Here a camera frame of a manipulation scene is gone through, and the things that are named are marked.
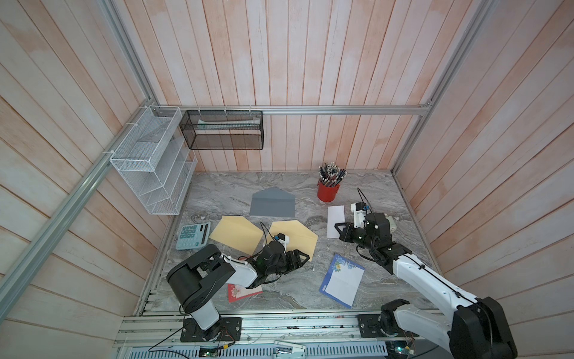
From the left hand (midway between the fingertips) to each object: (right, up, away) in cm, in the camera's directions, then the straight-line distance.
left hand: (305, 263), depth 86 cm
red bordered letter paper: (+12, +19, -2) cm, 22 cm away
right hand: (+12, +16, -1) cm, 20 cm away
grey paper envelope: (-14, +23, +24) cm, 36 cm away
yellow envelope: (-29, +10, +13) cm, 33 cm away
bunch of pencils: (+12, +36, +10) cm, 39 cm away
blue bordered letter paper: (+14, -6, -2) cm, 15 cm away
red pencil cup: (+14, +27, +25) cm, 39 cm away
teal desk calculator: (-48, +9, +9) cm, 49 cm away
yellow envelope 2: (-1, +8, +12) cm, 14 cm away
